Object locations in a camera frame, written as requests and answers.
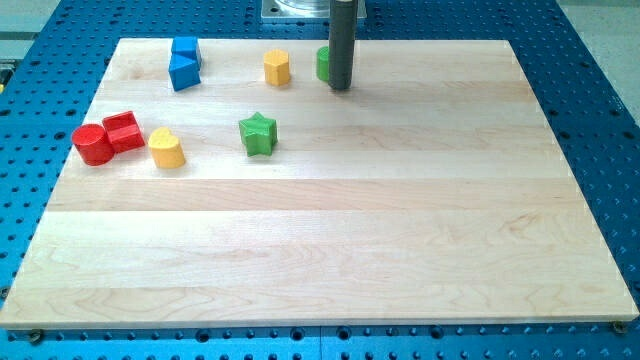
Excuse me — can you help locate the yellow hexagon block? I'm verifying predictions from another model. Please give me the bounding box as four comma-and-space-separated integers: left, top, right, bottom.
263, 49, 290, 86

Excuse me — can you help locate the green circle block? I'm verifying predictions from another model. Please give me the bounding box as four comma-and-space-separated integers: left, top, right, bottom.
316, 46, 329, 82

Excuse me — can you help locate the green star block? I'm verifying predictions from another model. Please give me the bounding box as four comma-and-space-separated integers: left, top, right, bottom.
239, 112, 278, 157

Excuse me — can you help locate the yellow heart block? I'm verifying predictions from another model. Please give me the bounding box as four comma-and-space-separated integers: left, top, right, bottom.
148, 127, 186, 169

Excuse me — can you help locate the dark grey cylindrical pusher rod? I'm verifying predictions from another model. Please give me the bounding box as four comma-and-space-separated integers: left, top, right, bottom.
328, 0, 358, 91

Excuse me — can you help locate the blue triangle block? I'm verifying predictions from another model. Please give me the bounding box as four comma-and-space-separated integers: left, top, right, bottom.
168, 54, 201, 92

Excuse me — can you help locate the blue cube block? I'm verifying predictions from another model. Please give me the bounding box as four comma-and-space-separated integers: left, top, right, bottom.
171, 36, 202, 68

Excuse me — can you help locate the red square notched block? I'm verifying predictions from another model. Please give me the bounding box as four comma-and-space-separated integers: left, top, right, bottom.
102, 111, 145, 153

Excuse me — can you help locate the red cylinder block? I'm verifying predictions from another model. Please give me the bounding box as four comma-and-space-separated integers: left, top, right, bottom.
71, 124, 115, 166

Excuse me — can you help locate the blue perforated metal table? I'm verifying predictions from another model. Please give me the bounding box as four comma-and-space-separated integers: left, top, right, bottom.
1, 0, 639, 359

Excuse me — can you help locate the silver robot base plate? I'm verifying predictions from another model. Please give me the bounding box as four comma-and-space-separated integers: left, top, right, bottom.
260, 0, 367, 22

